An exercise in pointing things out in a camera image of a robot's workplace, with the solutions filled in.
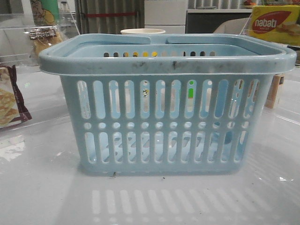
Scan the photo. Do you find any packaged bread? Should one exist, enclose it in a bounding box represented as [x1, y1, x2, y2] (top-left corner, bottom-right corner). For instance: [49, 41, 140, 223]
[29, 26, 64, 56]

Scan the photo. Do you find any light blue plastic basket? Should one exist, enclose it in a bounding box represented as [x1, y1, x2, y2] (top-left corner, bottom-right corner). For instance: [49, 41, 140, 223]
[38, 34, 297, 175]

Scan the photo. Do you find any white cabinet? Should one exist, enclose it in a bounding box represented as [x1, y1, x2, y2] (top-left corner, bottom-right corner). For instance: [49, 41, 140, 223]
[144, 0, 188, 34]

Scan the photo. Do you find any stanchion with red belt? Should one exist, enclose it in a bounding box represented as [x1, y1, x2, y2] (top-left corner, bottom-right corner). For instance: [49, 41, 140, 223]
[80, 11, 141, 34]

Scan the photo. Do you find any clear acrylic left display shelf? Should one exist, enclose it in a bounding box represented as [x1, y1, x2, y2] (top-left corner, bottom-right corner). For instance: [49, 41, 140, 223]
[0, 13, 82, 139]

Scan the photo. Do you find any clear acrylic display shelf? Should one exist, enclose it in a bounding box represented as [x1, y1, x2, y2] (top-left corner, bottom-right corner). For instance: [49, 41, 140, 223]
[0, 13, 82, 139]
[241, 11, 300, 118]

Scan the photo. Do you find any beige corn snack box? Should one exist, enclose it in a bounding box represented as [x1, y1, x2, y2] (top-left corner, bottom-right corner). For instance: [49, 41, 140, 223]
[265, 74, 285, 109]

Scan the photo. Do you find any brown cracker bag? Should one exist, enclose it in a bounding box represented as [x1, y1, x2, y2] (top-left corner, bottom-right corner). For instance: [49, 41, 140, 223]
[0, 66, 32, 129]

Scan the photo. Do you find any green cartoon snack bag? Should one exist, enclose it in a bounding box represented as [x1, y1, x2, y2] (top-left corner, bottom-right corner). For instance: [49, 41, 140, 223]
[30, 0, 60, 26]

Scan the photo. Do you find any plate with fruit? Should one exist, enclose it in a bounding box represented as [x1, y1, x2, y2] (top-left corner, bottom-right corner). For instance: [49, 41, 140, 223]
[243, 0, 257, 8]

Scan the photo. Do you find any yellow nabati wafer box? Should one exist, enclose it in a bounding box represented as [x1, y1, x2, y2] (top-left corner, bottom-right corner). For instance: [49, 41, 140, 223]
[247, 5, 300, 46]

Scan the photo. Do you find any clear acrylic right display shelf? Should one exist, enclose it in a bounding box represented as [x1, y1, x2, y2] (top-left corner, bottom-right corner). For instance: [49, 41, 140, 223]
[241, 11, 300, 118]

